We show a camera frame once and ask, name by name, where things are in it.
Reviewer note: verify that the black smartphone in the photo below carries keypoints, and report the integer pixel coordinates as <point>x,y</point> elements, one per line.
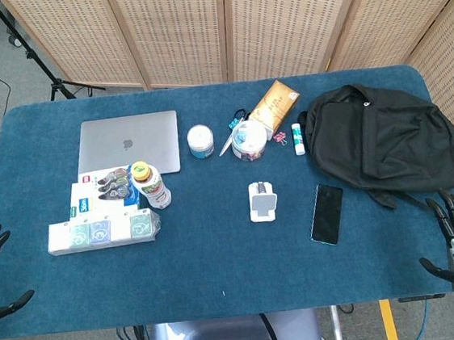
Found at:
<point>327,214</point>

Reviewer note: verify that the white phone stand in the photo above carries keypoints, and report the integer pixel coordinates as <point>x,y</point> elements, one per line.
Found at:
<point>263,204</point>

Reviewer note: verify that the white flat box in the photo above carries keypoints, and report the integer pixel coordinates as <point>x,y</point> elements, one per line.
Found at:
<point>80,205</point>

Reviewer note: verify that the wrapped tissue pack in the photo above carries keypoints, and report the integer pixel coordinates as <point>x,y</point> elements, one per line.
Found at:
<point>99,234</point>

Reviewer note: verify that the correction tape blister pack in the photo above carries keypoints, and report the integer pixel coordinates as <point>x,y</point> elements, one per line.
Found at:
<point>110,184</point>

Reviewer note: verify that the black backpack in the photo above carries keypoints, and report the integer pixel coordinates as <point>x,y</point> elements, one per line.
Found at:
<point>386,141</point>

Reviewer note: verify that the silver table leg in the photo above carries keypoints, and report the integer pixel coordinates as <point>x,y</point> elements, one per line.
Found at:
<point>338,329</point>

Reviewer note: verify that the grey laptop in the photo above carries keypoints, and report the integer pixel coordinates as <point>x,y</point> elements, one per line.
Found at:
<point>127,144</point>

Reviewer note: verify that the yellow cap drink bottle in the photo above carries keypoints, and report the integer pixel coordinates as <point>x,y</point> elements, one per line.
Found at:
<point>153,187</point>

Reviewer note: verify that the black tripod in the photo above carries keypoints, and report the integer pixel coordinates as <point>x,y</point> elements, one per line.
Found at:
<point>43,63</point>

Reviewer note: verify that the white green glue stick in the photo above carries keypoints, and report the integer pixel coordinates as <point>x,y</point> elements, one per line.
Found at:
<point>297,138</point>

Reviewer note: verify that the blue table mat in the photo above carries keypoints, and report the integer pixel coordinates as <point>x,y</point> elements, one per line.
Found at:
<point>220,260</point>

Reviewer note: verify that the pink binder clip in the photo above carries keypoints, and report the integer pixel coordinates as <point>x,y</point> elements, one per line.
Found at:
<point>280,138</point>

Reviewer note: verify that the white lid jar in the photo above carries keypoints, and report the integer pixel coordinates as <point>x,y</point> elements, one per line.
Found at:
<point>200,140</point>

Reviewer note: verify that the gold carton box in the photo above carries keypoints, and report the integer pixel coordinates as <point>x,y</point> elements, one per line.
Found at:
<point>275,106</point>

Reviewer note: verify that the clear tub of binder clips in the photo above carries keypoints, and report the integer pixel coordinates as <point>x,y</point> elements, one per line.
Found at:
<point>248,139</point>

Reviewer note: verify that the woven folding screen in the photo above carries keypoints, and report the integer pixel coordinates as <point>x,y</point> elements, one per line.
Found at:
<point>179,29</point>

